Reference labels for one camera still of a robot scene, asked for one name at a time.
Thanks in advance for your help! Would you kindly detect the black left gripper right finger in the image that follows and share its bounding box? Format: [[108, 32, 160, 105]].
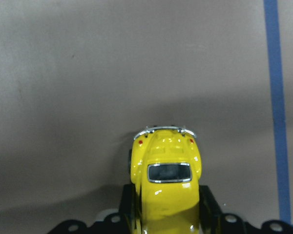
[[199, 185, 222, 234]]

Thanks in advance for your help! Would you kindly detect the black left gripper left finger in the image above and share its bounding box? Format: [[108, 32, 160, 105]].
[[119, 184, 142, 234]]

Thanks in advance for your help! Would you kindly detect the yellow beetle toy car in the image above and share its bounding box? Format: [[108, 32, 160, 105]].
[[129, 126, 202, 234]]

